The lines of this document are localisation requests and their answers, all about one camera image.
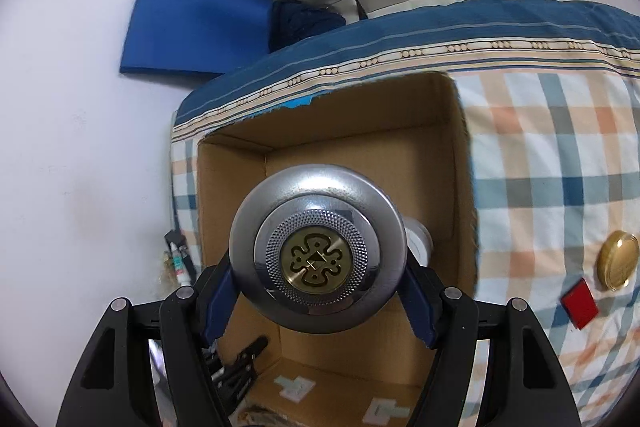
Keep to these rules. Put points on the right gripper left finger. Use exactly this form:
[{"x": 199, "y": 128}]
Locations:
[{"x": 112, "y": 383}]

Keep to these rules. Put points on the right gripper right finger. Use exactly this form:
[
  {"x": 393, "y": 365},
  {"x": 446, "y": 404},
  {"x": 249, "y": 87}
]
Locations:
[{"x": 504, "y": 346}]

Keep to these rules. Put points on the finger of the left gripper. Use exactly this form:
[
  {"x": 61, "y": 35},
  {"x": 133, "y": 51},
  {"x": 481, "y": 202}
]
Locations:
[{"x": 231, "y": 382}]

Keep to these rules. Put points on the red small box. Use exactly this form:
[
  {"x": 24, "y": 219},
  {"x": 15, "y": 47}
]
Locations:
[{"x": 579, "y": 304}]

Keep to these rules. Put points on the gold round tin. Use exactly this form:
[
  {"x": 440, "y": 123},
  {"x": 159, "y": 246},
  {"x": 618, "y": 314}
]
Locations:
[{"x": 617, "y": 260}]

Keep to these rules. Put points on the silver round tin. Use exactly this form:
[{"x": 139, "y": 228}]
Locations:
[{"x": 318, "y": 248}]

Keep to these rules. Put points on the white round jar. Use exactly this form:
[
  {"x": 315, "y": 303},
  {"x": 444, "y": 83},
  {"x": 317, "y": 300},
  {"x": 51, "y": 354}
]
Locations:
[{"x": 419, "y": 240}]

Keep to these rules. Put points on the cardboard box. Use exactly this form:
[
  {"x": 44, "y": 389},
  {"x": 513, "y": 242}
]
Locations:
[{"x": 408, "y": 136}]

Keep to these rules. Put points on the white glue tube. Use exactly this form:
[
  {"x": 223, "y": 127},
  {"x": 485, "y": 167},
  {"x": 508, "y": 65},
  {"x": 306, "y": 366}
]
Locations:
[{"x": 182, "y": 274}]

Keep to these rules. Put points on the black tube holder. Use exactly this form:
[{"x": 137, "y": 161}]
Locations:
[{"x": 175, "y": 237}]

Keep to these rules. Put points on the plaid checkered tablecloth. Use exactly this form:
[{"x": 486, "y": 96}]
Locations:
[{"x": 549, "y": 93}]

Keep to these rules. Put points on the blue folded mat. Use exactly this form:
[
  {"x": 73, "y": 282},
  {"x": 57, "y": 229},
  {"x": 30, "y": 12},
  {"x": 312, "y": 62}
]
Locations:
[{"x": 195, "y": 37}]

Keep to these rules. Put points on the dark blue knit cloth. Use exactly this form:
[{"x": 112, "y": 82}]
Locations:
[{"x": 292, "y": 21}]

